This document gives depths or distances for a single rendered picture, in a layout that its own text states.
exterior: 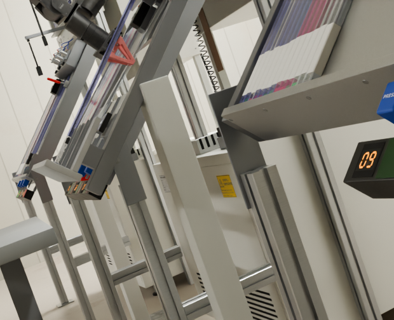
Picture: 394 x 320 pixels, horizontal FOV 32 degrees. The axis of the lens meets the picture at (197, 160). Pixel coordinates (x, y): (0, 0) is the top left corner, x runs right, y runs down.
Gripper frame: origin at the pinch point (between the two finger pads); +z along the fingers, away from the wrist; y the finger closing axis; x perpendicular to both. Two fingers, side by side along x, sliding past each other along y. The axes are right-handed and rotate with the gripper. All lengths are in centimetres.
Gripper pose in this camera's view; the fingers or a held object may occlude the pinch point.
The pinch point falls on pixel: (130, 61)
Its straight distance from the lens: 190.0
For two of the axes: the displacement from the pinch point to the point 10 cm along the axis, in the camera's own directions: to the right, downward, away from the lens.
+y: -3.7, 0.6, 9.3
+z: 7.9, 5.4, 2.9
